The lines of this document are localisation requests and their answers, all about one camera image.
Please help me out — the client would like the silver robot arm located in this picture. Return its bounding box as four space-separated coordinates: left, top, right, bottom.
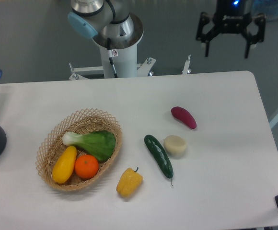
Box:
68 0 266 80

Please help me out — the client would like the cream round bun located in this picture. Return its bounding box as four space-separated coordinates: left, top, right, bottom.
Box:
163 135 187 159

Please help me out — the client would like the green bok choy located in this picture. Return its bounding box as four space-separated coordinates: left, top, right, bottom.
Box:
62 130 116 162

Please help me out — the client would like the yellow bell pepper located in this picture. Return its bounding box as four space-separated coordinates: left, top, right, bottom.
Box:
116 168 143 198

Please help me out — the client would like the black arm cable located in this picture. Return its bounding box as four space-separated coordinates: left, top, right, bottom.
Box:
106 37 118 79

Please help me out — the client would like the green cucumber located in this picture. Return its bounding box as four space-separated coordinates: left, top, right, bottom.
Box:
144 134 174 186

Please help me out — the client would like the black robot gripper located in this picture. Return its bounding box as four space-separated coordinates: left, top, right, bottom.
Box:
196 0 267 59

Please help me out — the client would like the white metal mounting frame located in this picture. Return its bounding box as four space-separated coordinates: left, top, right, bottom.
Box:
69 54 192 81

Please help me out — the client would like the woven wicker basket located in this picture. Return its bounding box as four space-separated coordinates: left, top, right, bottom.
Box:
36 109 123 191

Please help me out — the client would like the orange fruit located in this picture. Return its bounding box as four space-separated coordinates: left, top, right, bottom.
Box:
74 155 99 179

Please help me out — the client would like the yellow mango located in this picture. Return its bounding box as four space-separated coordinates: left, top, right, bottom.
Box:
52 146 77 184

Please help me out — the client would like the purple sweet potato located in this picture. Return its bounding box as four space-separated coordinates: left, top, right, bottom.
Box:
171 106 197 129

